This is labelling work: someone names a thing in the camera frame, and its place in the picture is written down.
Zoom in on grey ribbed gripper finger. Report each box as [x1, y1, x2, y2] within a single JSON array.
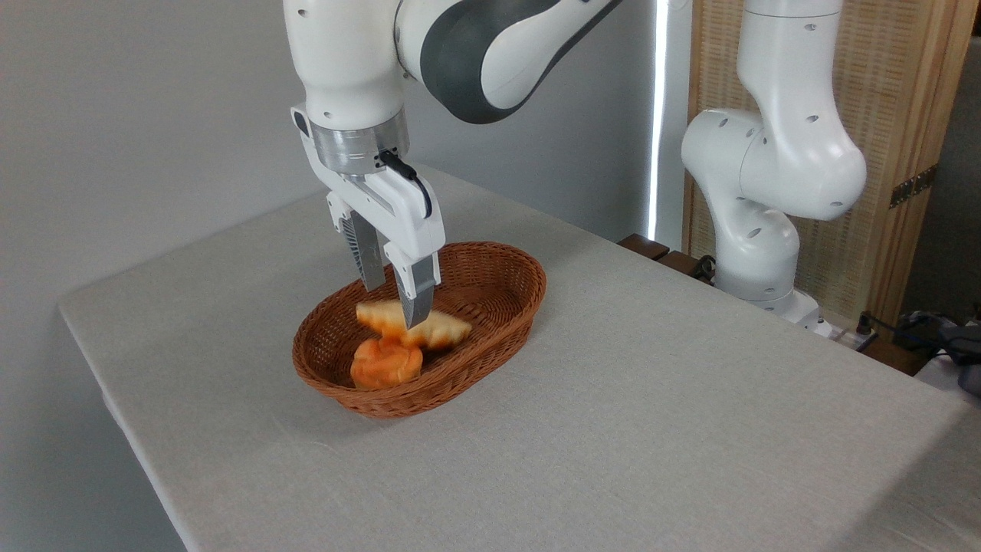
[[384, 241, 441, 329], [326, 192, 390, 292]]

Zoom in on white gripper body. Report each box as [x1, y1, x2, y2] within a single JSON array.
[[290, 103, 446, 265]]

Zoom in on golden braided bread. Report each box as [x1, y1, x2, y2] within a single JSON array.
[[356, 299, 473, 352]]

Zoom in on orange round bread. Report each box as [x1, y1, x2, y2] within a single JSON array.
[[349, 335, 424, 390]]

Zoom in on brown wicker oval basket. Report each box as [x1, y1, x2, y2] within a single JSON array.
[[291, 241, 548, 419]]

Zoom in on dark brown wooden block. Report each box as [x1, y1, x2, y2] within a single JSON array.
[[659, 251, 703, 278]]

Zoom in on grey tablecloth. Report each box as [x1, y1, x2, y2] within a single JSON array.
[[58, 165, 981, 552]]

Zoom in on white power strip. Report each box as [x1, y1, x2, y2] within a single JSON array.
[[830, 325, 879, 354]]

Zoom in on wooden rattan folding screen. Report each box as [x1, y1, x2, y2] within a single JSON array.
[[684, 0, 981, 327]]

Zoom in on dark metal screen hinge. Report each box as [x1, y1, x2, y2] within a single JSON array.
[[889, 165, 937, 209]]

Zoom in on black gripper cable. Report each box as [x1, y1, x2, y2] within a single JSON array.
[[377, 149, 434, 219]]

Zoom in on black cable bundle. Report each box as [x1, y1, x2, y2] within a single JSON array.
[[870, 309, 981, 361]]

